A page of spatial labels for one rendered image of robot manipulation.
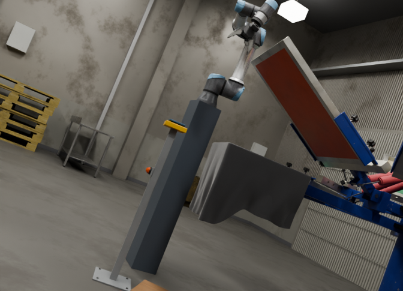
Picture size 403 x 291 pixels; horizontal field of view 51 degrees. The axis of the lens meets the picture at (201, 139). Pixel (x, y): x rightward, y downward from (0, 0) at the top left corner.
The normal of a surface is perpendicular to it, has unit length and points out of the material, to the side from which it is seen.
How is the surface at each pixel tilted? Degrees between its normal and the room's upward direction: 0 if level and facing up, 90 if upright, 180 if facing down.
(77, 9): 90
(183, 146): 90
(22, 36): 90
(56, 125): 90
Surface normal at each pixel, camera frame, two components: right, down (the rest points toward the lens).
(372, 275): -0.85, -0.37
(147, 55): 0.38, 0.08
